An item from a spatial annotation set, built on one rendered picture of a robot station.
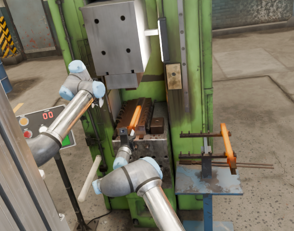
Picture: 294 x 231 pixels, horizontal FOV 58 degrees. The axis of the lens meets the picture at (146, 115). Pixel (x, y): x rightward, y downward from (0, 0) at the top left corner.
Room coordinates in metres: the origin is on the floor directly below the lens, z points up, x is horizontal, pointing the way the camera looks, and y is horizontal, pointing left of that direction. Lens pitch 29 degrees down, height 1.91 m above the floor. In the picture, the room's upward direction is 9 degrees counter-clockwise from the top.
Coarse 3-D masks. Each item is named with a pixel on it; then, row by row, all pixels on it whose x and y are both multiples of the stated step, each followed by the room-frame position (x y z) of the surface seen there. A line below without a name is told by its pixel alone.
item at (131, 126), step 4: (136, 108) 1.75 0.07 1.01; (140, 108) 1.77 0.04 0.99; (136, 112) 1.68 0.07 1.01; (136, 116) 1.61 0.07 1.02; (132, 120) 1.57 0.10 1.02; (136, 120) 1.59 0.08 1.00; (132, 124) 1.51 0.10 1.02; (128, 128) 1.45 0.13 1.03; (132, 128) 1.45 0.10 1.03; (128, 132) 1.40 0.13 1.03
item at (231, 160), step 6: (222, 126) 1.39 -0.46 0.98; (222, 132) 1.32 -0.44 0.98; (228, 138) 1.25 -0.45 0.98; (228, 144) 1.20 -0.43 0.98; (228, 150) 1.15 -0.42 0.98; (228, 156) 1.10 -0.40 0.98; (228, 162) 1.07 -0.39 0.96; (234, 162) 1.03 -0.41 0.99; (234, 168) 0.99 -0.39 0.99; (234, 174) 0.99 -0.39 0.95
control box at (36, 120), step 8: (64, 104) 1.59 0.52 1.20; (32, 112) 1.55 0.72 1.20; (40, 112) 1.55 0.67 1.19; (48, 112) 1.55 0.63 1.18; (56, 112) 1.56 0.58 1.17; (32, 120) 1.52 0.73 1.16; (40, 120) 1.52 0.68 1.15; (48, 120) 1.53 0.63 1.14; (24, 128) 1.49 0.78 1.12; (32, 128) 1.49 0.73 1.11; (32, 136) 1.47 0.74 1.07; (72, 136) 1.49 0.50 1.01; (72, 144) 1.46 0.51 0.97
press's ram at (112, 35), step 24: (96, 0) 1.85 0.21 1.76; (120, 0) 1.62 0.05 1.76; (144, 0) 1.90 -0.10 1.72; (96, 24) 1.56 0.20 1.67; (120, 24) 1.53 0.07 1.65; (144, 24) 1.77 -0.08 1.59; (96, 48) 1.56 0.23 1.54; (120, 48) 1.54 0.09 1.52; (144, 48) 1.64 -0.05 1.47; (96, 72) 1.57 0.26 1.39; (120, 72) 1.54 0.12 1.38
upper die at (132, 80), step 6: (132, 72) 1.54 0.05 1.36; (108, 78) 1.56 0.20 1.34; (114, 78) 1.55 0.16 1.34; (120, 78) 1.54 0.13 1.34; (126, 78) 1.54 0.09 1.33; (132, 78) 1.53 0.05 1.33; (138, 78) 1.56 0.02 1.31; (108, 84) 1.56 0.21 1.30; (114, 84) 1.55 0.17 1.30; (120, 84) 1.54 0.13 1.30; (126, 84) 1.54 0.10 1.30; (132, 84) 1.53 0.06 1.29; (138, 84) 1.53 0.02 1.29
